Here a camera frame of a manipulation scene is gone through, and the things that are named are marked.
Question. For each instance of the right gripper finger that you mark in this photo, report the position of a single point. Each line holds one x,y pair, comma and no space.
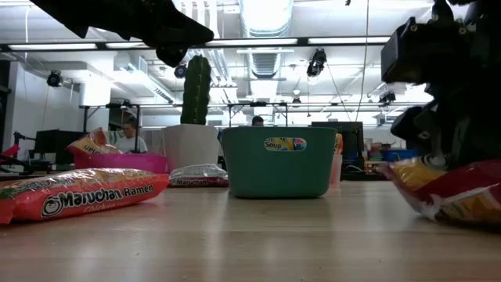
411,125
477,141

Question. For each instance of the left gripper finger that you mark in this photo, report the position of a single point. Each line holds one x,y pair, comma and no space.
184,33
172,56

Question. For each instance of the red Maruchan ramen pack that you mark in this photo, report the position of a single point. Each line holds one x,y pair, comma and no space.
462,188
199,172
88,145

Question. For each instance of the orange Maruchan ramen pack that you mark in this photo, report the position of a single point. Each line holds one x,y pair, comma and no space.
78,196
339,143

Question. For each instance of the blue Maruchan ramen pack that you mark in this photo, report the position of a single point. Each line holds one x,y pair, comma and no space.
282,144

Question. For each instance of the teal plastic bin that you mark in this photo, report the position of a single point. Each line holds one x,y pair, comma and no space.
274,176

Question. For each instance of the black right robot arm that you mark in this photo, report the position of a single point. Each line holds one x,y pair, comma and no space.
485,8

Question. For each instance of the black ceiling-hung device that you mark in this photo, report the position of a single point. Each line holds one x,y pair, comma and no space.
181,72
386,97
316,62
55,78

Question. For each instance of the blue storage bin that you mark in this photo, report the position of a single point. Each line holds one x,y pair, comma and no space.
395,155

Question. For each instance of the black background monitor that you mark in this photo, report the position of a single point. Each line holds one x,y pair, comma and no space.
350,141

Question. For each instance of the person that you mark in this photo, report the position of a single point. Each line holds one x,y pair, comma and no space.
257,121
133,143

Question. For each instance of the red plastic bin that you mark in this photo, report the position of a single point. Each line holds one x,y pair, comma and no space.
117,162

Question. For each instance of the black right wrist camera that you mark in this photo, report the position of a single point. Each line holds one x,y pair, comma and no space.
403,55

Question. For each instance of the black background table frame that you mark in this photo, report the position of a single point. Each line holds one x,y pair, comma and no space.
84,117

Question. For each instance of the black overhead frame beam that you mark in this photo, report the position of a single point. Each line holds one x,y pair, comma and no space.
302,40

